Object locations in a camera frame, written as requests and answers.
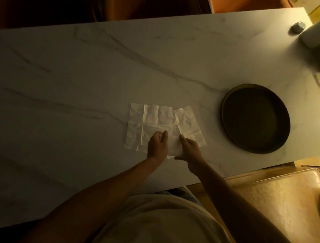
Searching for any person's right hand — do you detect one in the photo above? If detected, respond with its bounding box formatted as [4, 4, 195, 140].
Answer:
[174, 134, 208, 176]

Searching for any person's left hand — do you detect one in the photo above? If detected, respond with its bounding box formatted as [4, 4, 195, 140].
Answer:
[147, 130, 169, 165]

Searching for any spread of white paper napkins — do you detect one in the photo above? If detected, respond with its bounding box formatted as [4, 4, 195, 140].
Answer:
[124, 103, 207, 153]

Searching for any round dark tray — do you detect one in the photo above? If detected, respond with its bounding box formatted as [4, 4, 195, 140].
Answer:
[222, 83, 291, 154]

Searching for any person's right forearm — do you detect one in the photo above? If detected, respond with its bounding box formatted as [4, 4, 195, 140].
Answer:
[194, 161, 292, 243]

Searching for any person's left forearm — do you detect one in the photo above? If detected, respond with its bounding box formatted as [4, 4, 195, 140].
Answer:
[20, 156, 167, 243]

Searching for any beige shirt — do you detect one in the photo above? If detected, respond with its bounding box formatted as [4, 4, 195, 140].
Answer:
[92, 194, 232, 243]

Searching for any small grey round cap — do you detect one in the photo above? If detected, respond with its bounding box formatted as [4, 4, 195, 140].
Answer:
[290, 21, 305, 34]

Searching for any white rounded container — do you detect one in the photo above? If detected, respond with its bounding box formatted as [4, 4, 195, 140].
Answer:
[300, 21, 320, 49]

